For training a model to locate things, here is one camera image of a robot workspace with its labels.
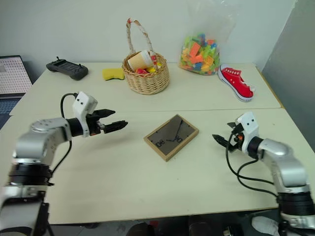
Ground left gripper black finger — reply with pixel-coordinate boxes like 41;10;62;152
94;109;116;119
103;120;129;134

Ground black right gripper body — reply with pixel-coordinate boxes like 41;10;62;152
229;124;245;151

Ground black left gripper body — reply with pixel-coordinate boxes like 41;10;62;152
86;112;107;137

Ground yellow sponge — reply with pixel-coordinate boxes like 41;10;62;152
102;68;125;82

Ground red canvas sneaker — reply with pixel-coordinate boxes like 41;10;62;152
218;64;257;103

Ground square wooden clock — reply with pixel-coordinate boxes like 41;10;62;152
143;114;200;162

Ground black handheld remote controller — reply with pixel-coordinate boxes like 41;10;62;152
45;57;89;82

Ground beige ribbed paper cup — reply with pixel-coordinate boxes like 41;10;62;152
126;50;155;73

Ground yellow plastic toy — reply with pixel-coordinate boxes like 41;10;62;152
147;62;163;73

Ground clear bag of colourful blocks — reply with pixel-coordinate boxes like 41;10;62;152
178;4;237;77

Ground white shoe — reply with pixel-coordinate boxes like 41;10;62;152
251;214;281;236

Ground grey partition panel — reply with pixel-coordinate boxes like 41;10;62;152
260;0;315;138

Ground grey laptop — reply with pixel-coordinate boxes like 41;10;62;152
0;55;33;117

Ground black stand leg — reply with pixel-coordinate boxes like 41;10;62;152
36;202;54;236

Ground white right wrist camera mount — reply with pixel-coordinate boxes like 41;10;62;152
235;111;260;155

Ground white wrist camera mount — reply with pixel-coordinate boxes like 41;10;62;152
72;91;98;138
235;111;260;155

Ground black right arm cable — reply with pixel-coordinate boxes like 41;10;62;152
225;131;282;198

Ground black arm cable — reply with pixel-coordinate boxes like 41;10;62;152
50;92;79;174
225;131;282;198

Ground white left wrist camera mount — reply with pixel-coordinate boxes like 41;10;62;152
72;91;98;138

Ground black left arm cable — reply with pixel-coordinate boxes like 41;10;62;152
50;92;79;174

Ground woven wicker basket with handle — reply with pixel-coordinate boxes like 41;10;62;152
122;17;171;96

